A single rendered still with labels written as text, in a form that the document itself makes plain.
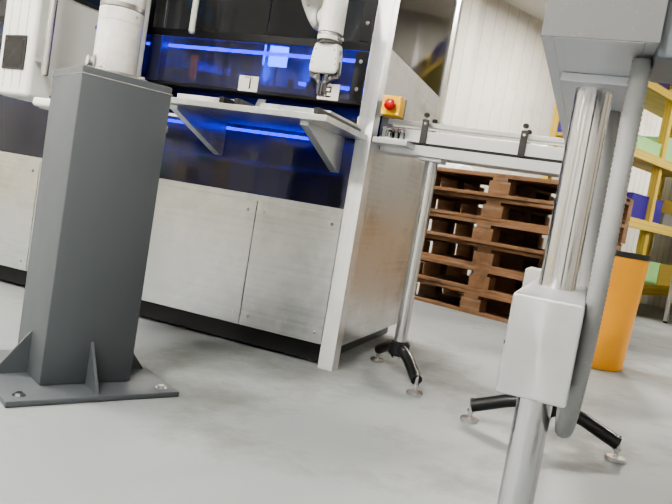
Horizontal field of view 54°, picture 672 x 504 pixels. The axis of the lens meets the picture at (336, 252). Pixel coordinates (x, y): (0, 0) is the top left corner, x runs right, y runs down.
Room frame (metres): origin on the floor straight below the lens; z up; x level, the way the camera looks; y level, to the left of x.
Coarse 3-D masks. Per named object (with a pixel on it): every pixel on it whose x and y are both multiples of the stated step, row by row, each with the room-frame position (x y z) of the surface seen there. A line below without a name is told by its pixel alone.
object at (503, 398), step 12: (492, 396) 2.07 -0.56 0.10; (504, 396) 2.05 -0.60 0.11; (468, 408) 2.10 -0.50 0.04; (480, 408) 2.07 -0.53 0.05; (492, 408) 2.06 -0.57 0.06; (552, 408) 1.98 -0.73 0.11; (468, 420) 2.07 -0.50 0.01; (588, 420) 1.96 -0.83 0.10; (600, 432) 1.94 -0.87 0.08; (612, 432) 1.94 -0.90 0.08; (612, 444) 1.93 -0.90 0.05; (612, 456) 1.93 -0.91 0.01
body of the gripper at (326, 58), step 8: (320, 40) 2.22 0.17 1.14; (320, 48) 2.23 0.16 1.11; (328, 48) 2.22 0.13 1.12; (336, 48) 2.21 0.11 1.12; (312, 56) 2.24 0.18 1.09; (320, 56) 2.23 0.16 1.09; (328, 56) 2.22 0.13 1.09; (336, 56) 2.21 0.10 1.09; (312, 64) 2.24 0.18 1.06; (320, 64) 2.23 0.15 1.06; (328, 64) 2.22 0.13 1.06; (336, 64) 2.21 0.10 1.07; (320, 72) 2.23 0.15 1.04; (328, 72) 2.22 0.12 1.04
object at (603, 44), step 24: (552, 0) 0.77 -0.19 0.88; (576, 0) 0.76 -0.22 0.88; (600, 0) 0.75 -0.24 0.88; (624, 0) 0.74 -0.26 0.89; (648, 0) 0.73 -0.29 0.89; (552, 24) 0.77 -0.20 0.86; (576, 24) 0.76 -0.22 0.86; (600, 24) 0.75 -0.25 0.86; (624, 24) 0.74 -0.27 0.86; (648, 24) 0.73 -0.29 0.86; (552, 48) 0.81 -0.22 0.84; (576, 48) 0.80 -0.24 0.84; (600, 48) 0.78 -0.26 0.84; (624, 48) 0.77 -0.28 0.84; (648, 48) 0.75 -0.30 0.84; (552, 72) 0.93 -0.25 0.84; (576, 72) 0.90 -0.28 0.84; (600, 72) 0.88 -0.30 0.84; (624, 72) 0.87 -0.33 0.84
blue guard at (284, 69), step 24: (0, 24) 3.07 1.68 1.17; (0, 48) 3.06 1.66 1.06; (168, 48) 2.74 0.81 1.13; (192, 48) 2.71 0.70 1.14; (216, 48) 2.67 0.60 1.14; (240, 48) 2.63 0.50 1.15; (264, 48) 2.59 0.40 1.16; (288, 48) 2.56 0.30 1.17; (312, 48) 2.52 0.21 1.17; (144, 72) 2.78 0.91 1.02; (168, 72) 2.74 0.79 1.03; (192, 72) 2.70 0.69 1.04; (216, 72) 2.66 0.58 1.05; (240, 72) 2.62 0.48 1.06; (264, 72) 2.59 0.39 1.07; (288, 72) 2.55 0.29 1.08; (312, 96) 2.51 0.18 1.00
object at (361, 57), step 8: (368, 0) 2.46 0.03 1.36; (376, 0) 2.45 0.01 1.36; (368, 8) 2.46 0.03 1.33; (376, 8) 2.45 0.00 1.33; (368, 16) 2.46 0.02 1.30; (368, 24) 2.45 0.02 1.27; (360, 32) 2.46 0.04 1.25; (368, 32) 2.45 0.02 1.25; (360, 40) 2.46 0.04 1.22; (368, 40) 2.45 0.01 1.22; (360, 56) 2.45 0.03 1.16; (360, 64) 2.45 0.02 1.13; (360, 72) 2.45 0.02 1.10; (352, 80) 2.46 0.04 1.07; (360, 80) 2.45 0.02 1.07; (352, 88) 2.46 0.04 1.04; (360, 88) 2.45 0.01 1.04; (352, 96) 2.46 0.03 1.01; (360, 96) 2.44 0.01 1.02
